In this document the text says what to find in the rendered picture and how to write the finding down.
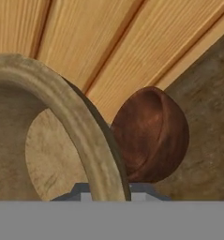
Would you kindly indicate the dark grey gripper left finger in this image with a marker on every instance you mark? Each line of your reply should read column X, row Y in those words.
column 77, row 193

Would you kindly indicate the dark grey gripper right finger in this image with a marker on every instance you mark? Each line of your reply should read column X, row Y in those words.
column 144, row 192

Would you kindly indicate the large beige stone bowl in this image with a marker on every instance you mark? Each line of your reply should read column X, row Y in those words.
column 85, row 131

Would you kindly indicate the small brown wooden bowl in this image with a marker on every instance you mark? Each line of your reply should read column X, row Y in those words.
column 151, row 137

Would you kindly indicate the light wooden cabinet door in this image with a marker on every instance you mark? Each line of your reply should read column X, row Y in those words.
column 154, row 53
column 85, row 37
column 13, row 25

